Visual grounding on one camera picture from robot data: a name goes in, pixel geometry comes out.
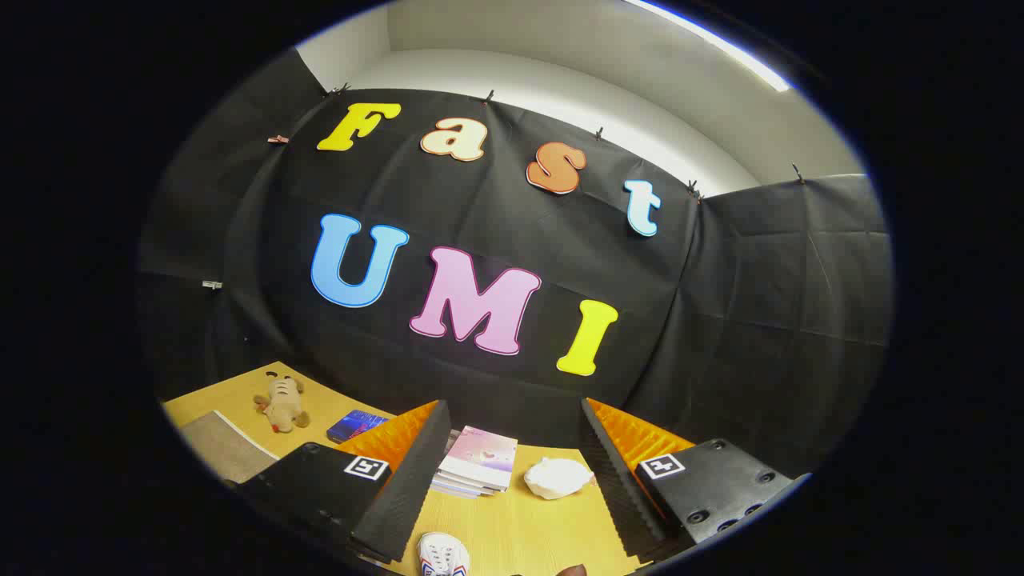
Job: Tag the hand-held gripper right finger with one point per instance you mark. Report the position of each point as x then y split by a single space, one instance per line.
612 488

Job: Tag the black backdrop cloth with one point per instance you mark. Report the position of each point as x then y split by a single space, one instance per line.
496 200

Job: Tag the brown round object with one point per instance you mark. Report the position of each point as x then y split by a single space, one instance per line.
570 570

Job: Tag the pink cover book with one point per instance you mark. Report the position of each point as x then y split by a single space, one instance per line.
480 456

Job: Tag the lavender cover book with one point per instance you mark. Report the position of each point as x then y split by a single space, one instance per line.
460 493

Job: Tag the white pig figurine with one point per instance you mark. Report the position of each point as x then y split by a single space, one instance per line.
558 478

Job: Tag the beige plush toy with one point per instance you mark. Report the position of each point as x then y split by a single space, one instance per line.
282 404

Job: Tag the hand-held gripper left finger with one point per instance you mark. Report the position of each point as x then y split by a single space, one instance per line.
404 496

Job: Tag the cream fabric storage box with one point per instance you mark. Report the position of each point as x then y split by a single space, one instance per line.
228 448

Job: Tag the blue cover book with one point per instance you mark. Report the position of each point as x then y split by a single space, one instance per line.
356 424

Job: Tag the white canvas shoe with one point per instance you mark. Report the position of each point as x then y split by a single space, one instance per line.
442 554

